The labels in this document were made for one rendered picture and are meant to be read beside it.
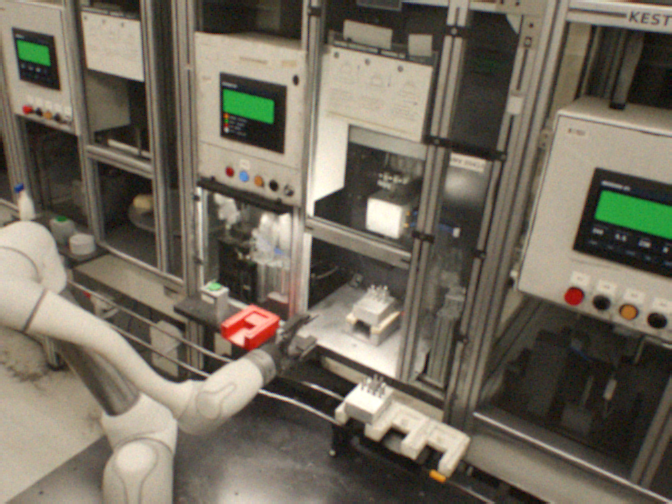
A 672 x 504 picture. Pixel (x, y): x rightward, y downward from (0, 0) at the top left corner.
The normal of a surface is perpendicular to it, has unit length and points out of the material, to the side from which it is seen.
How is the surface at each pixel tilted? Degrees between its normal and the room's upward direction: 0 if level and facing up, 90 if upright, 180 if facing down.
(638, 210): 90
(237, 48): 90
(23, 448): 0
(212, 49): 90
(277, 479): 0
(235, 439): 0
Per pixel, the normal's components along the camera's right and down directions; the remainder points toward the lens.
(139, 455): 0.09, -0.84
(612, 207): -0.55, 0.34
